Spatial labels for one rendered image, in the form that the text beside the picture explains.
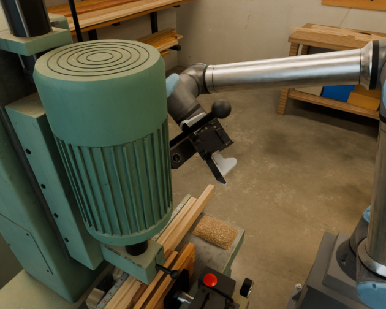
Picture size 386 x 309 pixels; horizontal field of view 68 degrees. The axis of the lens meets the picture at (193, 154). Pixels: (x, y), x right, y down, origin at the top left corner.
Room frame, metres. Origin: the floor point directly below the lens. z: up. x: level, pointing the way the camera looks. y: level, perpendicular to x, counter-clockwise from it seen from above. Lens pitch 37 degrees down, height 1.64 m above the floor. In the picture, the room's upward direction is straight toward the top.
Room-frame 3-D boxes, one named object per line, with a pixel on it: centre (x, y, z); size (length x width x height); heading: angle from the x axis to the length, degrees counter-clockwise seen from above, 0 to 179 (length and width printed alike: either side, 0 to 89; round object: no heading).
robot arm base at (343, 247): (0.63, -0.66, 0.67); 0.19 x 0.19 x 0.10
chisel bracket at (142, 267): (0.41, 0.14, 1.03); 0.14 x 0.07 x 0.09; 60
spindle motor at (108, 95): (0.39, 0.13, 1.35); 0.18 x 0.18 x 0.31
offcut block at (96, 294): (0.40, 0.27, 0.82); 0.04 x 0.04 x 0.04; 69
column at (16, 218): (0.54, 0.38, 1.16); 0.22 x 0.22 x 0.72; 60
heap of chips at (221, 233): (0.57, -0.07, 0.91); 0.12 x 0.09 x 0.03; 60
